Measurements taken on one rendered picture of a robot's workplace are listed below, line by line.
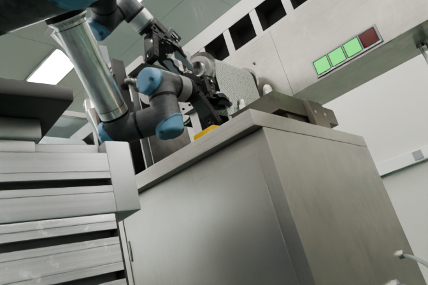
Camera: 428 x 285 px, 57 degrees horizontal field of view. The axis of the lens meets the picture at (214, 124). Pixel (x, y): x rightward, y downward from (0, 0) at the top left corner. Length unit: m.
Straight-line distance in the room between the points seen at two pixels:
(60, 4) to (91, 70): 0.49
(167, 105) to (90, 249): 0.63
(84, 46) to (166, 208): 0.45
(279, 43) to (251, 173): 0.84
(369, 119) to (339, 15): 2.44
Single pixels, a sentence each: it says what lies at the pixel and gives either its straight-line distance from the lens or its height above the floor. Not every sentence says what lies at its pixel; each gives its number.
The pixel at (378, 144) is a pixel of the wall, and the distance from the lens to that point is 3.84.
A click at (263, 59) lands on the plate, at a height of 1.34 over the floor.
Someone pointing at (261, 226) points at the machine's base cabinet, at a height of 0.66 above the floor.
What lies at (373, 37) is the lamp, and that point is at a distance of 1.44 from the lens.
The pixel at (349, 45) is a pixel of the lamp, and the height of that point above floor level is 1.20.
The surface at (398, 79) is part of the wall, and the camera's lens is 3.87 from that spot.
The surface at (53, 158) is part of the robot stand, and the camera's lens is 0.47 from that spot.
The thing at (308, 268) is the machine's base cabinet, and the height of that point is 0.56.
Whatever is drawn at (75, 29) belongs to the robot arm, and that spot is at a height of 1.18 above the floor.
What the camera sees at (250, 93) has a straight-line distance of 1.46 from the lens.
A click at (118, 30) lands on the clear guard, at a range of 2.12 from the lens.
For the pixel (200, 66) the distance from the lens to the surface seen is 1.36.
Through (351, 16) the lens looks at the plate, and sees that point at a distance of 1.51.
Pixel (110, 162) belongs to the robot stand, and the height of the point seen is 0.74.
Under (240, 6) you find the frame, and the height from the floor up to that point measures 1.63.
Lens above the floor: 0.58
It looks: 21 degrees up
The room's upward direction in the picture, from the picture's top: 16 degrees counter-clockwise
